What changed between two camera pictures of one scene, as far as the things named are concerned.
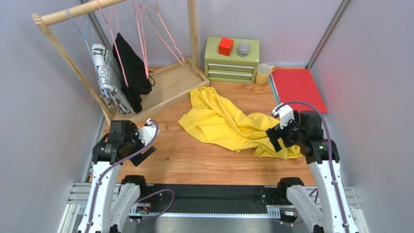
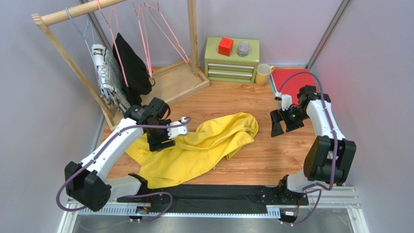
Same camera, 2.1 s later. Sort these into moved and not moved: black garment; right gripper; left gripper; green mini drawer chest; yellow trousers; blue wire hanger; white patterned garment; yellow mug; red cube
Moved: yellow trousers; left gripper; right gripper
Not moved: red cube; white patterned garment; black garment; green mini drawer chest; blue wire hanger; yellow mug
